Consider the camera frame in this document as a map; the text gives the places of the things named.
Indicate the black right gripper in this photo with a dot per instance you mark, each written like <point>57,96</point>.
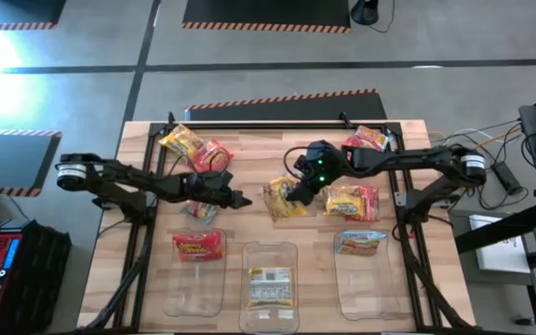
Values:
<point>321,165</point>

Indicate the black aluminium table frame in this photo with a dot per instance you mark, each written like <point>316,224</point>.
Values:
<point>272,125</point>

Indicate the white sheet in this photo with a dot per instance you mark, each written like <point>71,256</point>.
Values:
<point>500,251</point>

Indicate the black round stand base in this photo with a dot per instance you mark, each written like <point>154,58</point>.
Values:
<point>365,11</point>

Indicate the black hazard-striped floor mat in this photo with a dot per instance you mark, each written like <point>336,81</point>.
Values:
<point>291,109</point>
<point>268,11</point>
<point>7,160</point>
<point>12,10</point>

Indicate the black diagonal beam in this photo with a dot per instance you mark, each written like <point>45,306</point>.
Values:
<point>505,230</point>

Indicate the small black floor object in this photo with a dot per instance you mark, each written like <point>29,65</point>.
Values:
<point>524,321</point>

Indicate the clear plastic bin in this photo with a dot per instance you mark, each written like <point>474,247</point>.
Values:
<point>365,293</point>
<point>268,256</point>
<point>193,293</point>

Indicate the black frame camera post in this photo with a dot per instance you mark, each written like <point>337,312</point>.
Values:
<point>344,118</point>
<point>170,118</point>

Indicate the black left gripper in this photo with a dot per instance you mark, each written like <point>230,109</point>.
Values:
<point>207,186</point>

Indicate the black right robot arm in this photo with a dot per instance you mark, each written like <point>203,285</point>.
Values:
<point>412,158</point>

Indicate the yellow creamy chicken ramen pack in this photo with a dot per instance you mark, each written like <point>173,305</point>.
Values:
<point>270,286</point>
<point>342,202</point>
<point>277,207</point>
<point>182,139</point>

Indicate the black power brick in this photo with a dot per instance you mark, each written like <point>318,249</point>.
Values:
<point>506,178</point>

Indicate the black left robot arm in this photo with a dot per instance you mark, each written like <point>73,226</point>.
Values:
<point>119,179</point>

